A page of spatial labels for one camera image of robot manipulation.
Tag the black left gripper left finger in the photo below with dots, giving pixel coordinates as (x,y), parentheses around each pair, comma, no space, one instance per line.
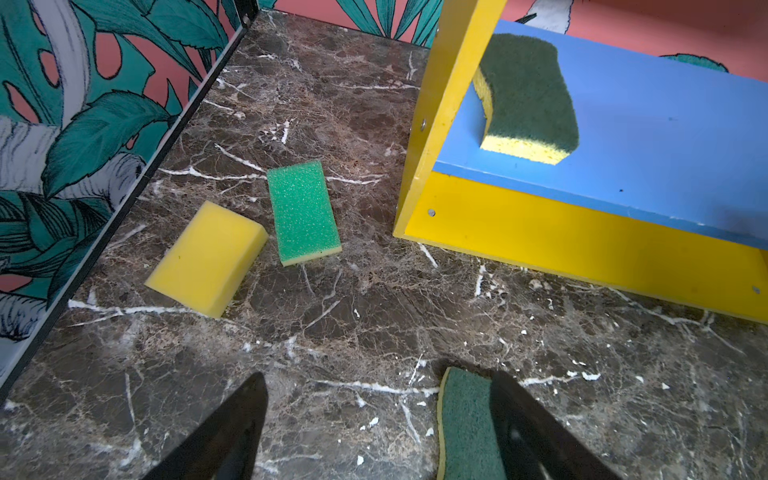
(225,445)

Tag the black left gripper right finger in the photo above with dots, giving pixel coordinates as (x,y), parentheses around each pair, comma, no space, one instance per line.
(532,443)

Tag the black left frame post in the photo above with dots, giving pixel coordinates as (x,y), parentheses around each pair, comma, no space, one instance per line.
(93,96)

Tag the bright green sponge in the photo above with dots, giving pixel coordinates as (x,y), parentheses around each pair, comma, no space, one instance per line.
(305,225)

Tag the yellow pink blue shelf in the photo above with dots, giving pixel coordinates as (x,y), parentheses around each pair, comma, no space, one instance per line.
(665,196)

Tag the dark green sponge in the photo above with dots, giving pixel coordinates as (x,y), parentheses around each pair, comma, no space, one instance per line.
(467,441)
(528,110)

